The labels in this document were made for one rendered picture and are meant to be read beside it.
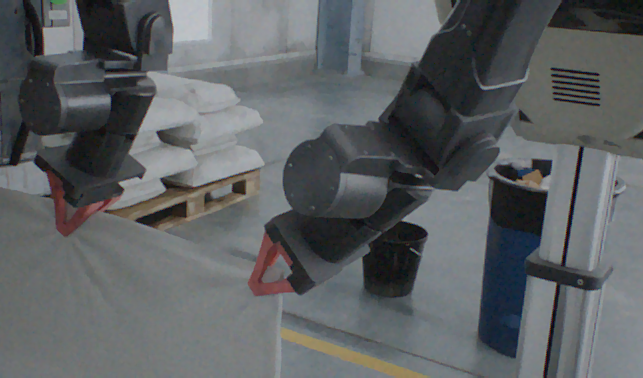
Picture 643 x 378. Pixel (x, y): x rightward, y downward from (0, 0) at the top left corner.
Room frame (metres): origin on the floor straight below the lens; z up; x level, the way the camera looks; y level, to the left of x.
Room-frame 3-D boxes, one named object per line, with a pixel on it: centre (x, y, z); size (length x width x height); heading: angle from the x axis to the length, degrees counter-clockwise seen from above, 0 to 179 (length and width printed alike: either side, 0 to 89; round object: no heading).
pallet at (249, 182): (4.19, 1.04, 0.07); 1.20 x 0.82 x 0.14; 153
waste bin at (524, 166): (2.87, -0.81, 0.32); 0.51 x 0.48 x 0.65; 151
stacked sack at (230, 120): (4.36, 0.72, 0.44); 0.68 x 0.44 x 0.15; 151
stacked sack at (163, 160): (3.82, 0.99, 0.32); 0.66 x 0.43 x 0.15; 153
